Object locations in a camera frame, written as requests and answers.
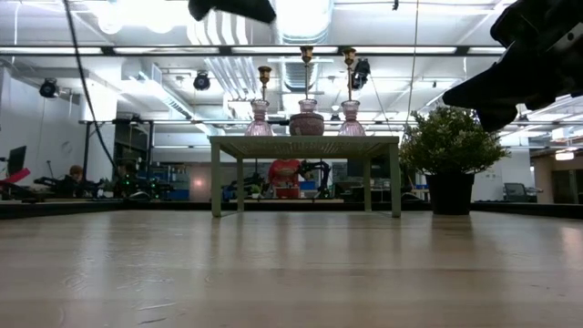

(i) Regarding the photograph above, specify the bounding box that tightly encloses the thin hanging cable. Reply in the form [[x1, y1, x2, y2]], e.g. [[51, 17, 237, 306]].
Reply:
[[400, 0, 421, 138]]

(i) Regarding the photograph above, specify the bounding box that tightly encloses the background robot workstation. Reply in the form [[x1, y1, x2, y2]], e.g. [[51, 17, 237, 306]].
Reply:
[[112, 159, 175, 202]]

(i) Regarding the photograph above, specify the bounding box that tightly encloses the green perforated metal shelf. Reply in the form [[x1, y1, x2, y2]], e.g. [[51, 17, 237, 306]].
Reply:
[[209, 135, 403, 219]]

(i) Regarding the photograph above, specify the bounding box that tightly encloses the black aluminium table frame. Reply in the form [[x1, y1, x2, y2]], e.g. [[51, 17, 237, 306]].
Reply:
[[0, 199, 583, 221]]

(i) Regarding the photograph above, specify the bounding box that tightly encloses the person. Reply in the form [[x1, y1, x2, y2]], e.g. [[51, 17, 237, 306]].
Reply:
[[266, 158, 306, 200], [60, 164, 93, 199]]

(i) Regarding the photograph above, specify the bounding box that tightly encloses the pink patterned candle tin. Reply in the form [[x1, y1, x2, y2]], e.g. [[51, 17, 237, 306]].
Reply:
[[288, 112, 326, 138]]

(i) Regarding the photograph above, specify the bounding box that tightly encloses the grey office chair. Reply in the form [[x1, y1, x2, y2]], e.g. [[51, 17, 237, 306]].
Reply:
[[502, 181, 544, 203]]

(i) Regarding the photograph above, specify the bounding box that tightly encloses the red object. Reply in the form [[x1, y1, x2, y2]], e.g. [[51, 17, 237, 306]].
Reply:
[[0, 167, 33, 186]]

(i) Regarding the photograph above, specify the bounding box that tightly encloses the thick black hanging cable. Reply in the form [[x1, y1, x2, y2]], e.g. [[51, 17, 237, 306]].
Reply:
[[62, 0, 121, 172]]

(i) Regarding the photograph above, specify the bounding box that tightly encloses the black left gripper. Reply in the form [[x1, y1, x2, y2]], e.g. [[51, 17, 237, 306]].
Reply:
[[187, 0, 278, 26]]

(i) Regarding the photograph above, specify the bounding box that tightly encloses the tall gold candlestick holder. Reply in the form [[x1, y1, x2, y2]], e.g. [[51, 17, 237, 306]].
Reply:
[[342, 46, 358, 102]]

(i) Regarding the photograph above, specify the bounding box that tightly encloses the short gold candlestick holder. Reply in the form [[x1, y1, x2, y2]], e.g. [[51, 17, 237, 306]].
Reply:
[[257, 65, 273, 102]]

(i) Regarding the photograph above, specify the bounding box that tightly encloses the green potted plant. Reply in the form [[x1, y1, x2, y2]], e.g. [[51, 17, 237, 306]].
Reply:
[[398, 105, 512, 217]]

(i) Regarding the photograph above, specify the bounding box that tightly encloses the black monitor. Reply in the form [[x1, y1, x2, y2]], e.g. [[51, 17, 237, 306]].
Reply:
[[5, 145, 28, 177]]

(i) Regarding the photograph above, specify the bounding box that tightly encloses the medium gold candlestick holder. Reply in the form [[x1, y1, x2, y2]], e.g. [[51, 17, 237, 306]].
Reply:
[[299, 45, 315, 101]]

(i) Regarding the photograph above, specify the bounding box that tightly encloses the black ceiling spotlight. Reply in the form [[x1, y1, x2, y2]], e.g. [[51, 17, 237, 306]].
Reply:
[[38, 77, 60, 99], [351, 57, 372, 91], [192, 70, 212, 92]]

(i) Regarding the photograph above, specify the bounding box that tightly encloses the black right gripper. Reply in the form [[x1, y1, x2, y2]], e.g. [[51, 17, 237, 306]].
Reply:
[[442, 26, 583, 134]]

